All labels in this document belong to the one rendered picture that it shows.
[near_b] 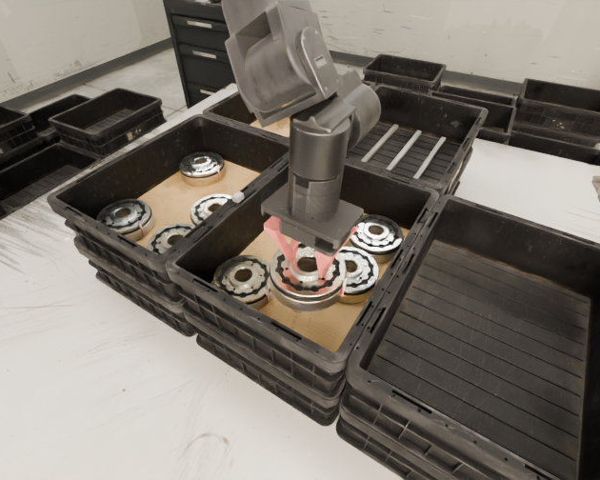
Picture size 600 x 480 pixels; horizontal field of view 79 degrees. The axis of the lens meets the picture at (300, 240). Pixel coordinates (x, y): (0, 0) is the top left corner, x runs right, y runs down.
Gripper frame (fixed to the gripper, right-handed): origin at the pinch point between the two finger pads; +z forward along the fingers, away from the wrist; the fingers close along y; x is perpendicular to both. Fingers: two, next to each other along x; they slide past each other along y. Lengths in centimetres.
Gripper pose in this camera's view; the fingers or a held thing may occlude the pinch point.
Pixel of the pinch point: (307, 262)
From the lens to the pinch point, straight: 47.4
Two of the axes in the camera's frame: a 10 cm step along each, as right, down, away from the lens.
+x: -5.4, 5.6, -6.3
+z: -0.5, 7.2, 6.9
